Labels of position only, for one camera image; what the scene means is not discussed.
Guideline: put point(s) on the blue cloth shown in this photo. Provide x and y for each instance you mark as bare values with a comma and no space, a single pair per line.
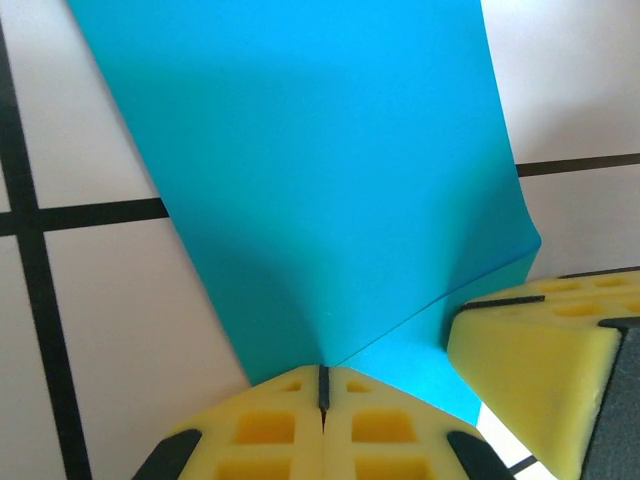
300,175

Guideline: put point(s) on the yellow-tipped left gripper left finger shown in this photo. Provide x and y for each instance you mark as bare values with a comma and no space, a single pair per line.
270,430

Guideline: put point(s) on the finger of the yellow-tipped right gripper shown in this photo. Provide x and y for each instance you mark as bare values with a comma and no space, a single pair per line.
590,286
540,380

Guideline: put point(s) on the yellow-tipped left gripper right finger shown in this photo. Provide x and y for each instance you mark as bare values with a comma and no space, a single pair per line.
385,430

